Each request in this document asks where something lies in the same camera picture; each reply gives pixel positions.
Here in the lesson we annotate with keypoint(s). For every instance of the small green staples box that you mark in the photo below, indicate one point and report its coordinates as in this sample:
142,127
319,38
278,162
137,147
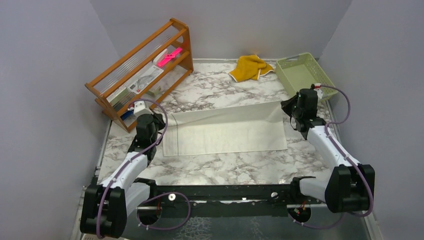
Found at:
154,91

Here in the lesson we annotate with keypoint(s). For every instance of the wooden shelf rack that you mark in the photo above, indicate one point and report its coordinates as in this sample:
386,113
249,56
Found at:
166,39

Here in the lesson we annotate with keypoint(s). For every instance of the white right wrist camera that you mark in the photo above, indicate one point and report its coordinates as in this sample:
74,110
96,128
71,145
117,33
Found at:
318,89

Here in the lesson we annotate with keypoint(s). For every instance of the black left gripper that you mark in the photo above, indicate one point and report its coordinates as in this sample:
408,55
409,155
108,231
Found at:
158,117

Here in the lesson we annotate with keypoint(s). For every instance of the white terry towel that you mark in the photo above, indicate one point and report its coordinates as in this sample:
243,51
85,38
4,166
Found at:
238,129

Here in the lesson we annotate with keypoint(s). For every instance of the light green plastic basket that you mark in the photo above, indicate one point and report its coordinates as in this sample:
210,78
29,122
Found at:
300,72

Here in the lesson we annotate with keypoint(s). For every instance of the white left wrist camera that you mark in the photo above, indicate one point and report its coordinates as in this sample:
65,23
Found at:
140,108

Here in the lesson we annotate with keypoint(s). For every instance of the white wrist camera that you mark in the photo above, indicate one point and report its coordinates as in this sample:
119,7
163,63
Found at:
140,108
318,89

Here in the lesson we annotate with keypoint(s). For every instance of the green stapler box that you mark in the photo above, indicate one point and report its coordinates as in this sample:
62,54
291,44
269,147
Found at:
120,97

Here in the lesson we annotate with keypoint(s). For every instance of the ruler set clear package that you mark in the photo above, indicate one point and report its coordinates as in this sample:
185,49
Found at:
143,78

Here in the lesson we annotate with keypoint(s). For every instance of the blue pen pack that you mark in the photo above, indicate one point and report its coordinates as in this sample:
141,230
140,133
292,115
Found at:
128,114

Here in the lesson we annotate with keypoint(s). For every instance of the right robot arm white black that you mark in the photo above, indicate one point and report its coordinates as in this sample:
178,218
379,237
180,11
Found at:
350,187

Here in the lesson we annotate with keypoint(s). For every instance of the pink plastic tool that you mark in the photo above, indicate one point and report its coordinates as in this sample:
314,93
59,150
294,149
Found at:
166,58

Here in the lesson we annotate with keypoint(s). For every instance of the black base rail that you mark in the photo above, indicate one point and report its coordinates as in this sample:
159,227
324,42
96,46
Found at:
222,201

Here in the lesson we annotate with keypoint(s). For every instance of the yellow towel white trim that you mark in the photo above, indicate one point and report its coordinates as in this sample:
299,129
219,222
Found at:
250,67

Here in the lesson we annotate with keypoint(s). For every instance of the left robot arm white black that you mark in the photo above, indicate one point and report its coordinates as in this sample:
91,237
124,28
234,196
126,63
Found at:
107,205

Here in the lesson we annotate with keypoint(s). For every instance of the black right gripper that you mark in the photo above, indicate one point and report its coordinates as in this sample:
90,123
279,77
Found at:
286,105

